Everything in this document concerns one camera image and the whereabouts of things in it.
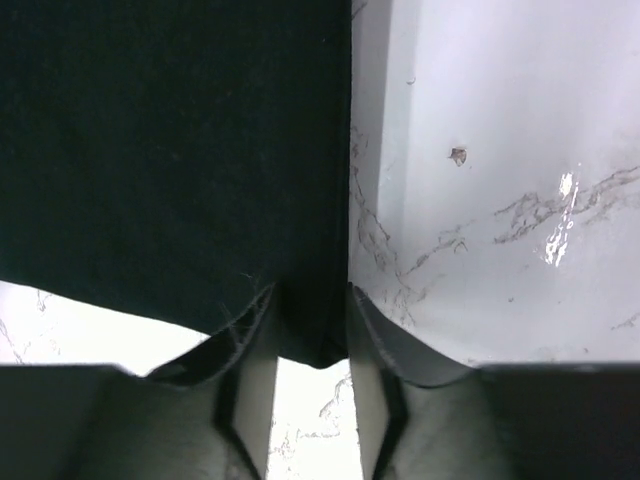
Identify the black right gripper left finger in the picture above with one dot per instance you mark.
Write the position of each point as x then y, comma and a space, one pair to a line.
203, 415

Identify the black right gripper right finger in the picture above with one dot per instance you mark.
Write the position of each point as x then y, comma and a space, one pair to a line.
422, 415

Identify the black t shirt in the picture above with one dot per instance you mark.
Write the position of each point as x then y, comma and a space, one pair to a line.
170, 159

